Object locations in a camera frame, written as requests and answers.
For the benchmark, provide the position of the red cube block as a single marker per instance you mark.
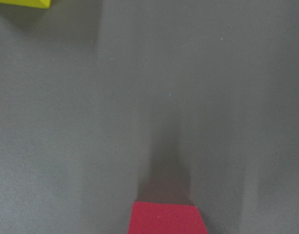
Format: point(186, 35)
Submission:
point(159, 218)

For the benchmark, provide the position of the yellow cube block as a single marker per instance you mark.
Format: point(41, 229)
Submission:
point(43, 4)

